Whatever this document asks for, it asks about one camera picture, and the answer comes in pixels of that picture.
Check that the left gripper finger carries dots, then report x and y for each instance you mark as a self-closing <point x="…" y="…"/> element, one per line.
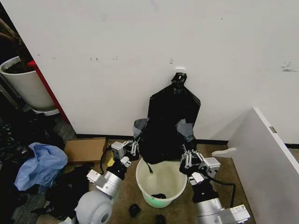
<point x="134" y="149"/>
<point x="132" y="142"/>

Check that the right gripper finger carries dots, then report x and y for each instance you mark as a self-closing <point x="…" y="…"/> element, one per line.
<point x="186" y="158"/>
<point x="194" y="156"/>

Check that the black garbage bag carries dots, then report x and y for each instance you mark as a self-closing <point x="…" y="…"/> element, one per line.
<point x="168" y="130"/>

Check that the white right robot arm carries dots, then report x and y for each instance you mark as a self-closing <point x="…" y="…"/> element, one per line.
<point x="210" y="210"/>

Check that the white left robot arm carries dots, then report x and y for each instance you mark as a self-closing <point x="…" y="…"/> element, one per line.
<point x="93" y="207"/>

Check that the white plastic trash bin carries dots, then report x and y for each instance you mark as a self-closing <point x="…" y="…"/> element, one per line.
<point x="161" y="184"/>

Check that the black scrap in bin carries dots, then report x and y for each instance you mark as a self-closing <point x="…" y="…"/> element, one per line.
<point x="158" y="195"/>

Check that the blue plastic bag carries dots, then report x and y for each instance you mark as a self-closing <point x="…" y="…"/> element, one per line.
<point x="39" y="166"/>

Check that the brown cardboard box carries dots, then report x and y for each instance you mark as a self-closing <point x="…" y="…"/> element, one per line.
<point x="84" y="150"/>

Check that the black scrap on floor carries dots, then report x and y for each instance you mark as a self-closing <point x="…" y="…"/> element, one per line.
<point x="160" y="219"/>
<point x="134" y="209"/>

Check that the pile of black bags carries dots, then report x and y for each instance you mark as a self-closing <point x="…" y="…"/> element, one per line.
<point x="67" y="189"/>

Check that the white board panel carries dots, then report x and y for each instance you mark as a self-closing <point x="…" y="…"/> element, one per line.
<point x="266" y="163"/>

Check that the metal hinge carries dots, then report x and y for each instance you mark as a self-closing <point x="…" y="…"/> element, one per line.
<point x="272" y="129"/>

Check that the white pot saucer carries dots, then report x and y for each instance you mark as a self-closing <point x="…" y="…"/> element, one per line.
<point x="45" y="110"/>

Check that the white round plant pot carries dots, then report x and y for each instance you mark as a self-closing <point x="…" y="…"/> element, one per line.
<point x="28" y="88"/>

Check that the dark potted plant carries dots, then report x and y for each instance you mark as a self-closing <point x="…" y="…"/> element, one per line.
<point x="14" y="44"/>

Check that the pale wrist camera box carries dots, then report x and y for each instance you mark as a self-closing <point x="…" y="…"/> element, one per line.
<point x="117" y="149"/>
<point x="209" y="166"/>

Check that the white curved bracket piece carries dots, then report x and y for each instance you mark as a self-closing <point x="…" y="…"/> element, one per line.
<point x="223" y="152"/>

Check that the white wall hook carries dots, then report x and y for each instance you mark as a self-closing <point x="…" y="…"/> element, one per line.
<point x="181" y="69"/>

